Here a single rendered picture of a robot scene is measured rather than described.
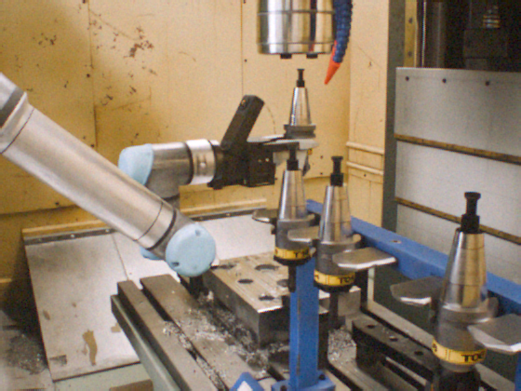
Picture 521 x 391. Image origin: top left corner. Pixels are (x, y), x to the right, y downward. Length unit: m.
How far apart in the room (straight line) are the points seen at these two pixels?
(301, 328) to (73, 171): 0.43
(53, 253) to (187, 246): 1.20
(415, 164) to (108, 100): 1.03
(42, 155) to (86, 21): 1.24
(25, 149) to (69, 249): 1.26
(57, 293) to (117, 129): 0.57
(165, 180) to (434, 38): 0.81
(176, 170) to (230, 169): 0.12
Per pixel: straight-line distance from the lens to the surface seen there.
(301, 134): 1.09
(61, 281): 1.92
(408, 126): 1.51
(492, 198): 1.35
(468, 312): 0.56
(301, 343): 0.98
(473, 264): 0.56
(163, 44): 2.06
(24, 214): 2.03
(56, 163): 0.79
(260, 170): 1.05
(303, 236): 0.78
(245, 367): 1.10
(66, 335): 1.77
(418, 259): 0.69
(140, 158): 0.95
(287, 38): 1.03
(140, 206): 0.83
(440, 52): 1.50
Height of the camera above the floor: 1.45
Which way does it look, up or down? 13 degrees down
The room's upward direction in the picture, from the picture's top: 1 degrees counter-clockwise
